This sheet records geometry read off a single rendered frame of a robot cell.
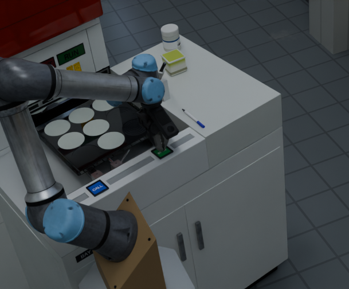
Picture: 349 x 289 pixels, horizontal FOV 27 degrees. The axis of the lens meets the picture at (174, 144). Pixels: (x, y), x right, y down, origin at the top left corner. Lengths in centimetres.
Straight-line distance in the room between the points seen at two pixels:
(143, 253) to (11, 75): 60
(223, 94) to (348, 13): 201
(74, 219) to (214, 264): 103
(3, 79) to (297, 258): 185
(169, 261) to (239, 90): 74
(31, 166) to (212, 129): 72
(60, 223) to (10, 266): 122
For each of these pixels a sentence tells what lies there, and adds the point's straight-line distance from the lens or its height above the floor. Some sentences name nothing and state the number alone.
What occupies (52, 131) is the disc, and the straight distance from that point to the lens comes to 275.
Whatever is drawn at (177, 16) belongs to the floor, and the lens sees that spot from 519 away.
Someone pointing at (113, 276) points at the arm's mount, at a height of 94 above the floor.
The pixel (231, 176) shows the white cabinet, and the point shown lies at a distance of 265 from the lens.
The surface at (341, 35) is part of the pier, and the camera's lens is 459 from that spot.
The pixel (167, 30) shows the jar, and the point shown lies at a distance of 289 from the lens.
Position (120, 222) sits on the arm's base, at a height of 108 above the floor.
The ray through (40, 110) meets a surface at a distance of 281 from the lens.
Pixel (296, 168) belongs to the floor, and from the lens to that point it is 377.
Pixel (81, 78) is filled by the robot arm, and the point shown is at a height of 146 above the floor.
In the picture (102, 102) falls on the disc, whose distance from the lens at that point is 283.
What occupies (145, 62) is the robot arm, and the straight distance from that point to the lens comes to 221.
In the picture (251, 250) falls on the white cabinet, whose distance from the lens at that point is 299.
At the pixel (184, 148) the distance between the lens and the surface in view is 243.
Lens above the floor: 250
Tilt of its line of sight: 39 degrees down
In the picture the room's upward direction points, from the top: 9 degrees counter-clockwise
